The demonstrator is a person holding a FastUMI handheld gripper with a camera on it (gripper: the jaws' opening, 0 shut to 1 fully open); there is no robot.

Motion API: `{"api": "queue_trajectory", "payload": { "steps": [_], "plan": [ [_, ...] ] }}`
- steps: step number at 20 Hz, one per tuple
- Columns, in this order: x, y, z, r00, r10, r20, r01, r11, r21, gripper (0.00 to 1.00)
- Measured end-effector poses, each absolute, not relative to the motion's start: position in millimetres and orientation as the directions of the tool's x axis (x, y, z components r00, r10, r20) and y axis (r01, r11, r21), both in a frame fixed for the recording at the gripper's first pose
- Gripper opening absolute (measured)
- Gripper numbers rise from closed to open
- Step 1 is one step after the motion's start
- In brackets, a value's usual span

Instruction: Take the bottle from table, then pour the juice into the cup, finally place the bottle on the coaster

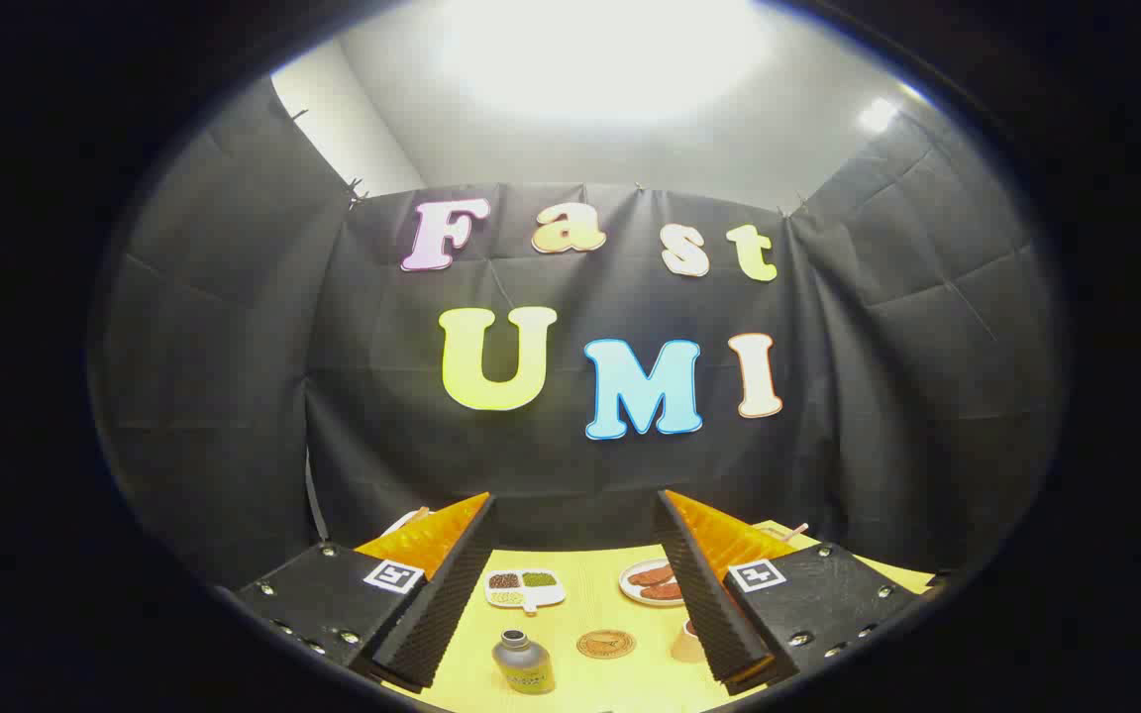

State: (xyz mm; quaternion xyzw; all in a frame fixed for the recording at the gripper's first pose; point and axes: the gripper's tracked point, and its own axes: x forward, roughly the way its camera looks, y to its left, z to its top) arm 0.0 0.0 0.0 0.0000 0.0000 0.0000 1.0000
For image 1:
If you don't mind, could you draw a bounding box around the round cork coaster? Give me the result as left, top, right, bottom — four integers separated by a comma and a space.
575, 630, 637, 661

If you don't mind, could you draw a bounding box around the black backdrop cloth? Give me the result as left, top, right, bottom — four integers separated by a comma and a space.
90, 74, 1067, 595

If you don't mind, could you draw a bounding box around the white oval plate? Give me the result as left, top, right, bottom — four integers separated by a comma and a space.
618, 558, 687, 607

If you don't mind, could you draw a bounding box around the white divided dish with beans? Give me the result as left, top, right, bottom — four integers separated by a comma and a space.
484, 568, 567, 615

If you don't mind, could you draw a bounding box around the light wooden table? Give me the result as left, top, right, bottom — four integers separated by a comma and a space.
377, 520, 938, 713

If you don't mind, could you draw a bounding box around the silver bottle with green label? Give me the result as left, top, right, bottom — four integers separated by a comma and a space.
491, 629, 557, 695

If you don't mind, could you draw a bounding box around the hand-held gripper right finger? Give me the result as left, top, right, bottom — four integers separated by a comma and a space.
655, 489, 930, 697

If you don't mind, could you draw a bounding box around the cream cup with wooden handle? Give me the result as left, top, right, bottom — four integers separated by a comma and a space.
670, 619, 708, 664

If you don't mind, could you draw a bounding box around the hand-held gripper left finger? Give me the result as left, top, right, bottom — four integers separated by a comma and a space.
234, 492, 498, 694

